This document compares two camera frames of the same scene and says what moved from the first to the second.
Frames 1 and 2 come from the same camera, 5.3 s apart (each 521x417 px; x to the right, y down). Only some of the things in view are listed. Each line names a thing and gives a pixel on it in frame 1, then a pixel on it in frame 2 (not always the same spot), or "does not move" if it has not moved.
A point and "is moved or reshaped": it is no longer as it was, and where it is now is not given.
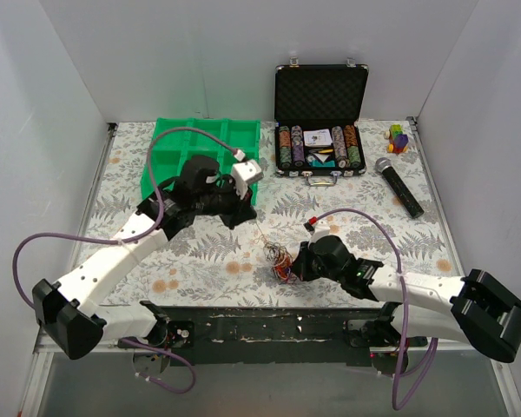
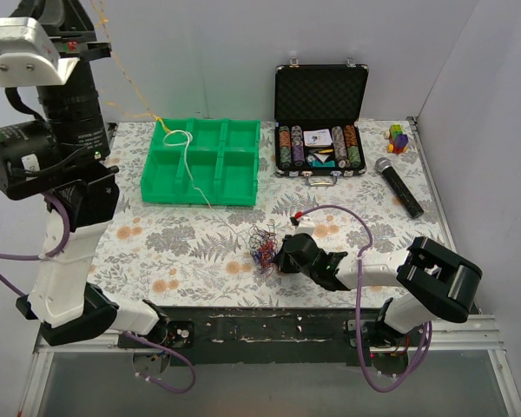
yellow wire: [260, 236] -> [133, 80]
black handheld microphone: [384, 165] does not move
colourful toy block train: [398, 140] does not move
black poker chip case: [316, 110] does not move
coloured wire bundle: [281, 261] is moved or reshaped
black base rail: [202, 335] does not move
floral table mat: [392, 215] does not move
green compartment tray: [171, 148] does not move
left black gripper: [236, 208] -> [89, 49]
